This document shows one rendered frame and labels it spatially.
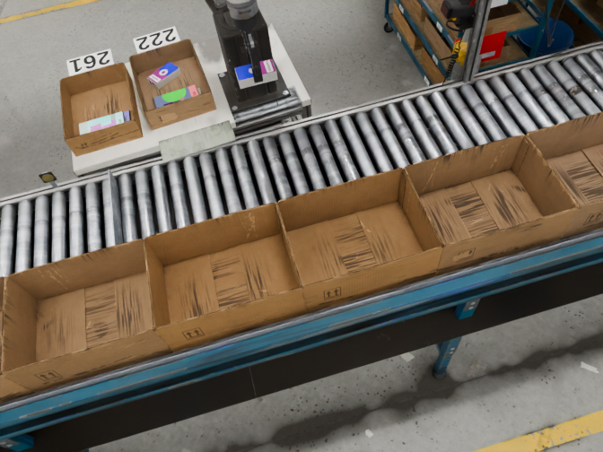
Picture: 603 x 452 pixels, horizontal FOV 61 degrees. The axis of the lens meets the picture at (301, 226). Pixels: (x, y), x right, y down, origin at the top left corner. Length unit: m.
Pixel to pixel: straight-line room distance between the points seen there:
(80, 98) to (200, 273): 1.20
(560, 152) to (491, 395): 1.06
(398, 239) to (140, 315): 0.80
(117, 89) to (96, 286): 1.07
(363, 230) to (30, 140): 2.57
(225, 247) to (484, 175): 0.86
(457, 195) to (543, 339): 1.02
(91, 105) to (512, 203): 1.75
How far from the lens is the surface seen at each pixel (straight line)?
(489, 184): 1.77
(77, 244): 2.01
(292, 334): 1.44
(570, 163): 1.90
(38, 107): 3.91
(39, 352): 1.69
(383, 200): 1.65
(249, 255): 1.60
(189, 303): 1.57
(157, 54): 2.49
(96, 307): 1.68
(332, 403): 2.32
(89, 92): 2.53
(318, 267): 1.55
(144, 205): 2.00
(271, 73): 1.78
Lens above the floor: 2.24
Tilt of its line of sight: 56 degrees down
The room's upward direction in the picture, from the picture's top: 9 degrees counter-clockwise
